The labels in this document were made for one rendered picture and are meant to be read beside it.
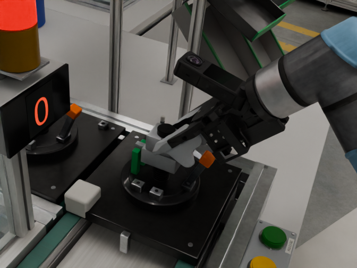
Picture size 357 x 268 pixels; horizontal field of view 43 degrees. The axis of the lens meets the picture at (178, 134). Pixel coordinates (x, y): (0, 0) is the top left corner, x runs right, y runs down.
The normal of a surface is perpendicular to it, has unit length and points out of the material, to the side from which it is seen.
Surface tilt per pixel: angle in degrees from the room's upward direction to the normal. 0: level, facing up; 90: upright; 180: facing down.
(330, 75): 75
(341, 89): 71
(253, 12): 25
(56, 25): 0
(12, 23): 90
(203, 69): 13
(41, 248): 0
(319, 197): 0
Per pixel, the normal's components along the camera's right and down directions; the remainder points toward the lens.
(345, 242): 0.11, -0.80
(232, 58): 0.66, -0.28
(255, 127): -0.39, 0.51
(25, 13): 0.76, 0.45
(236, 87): 0.33, -0.72
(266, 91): -0.63, 0.10
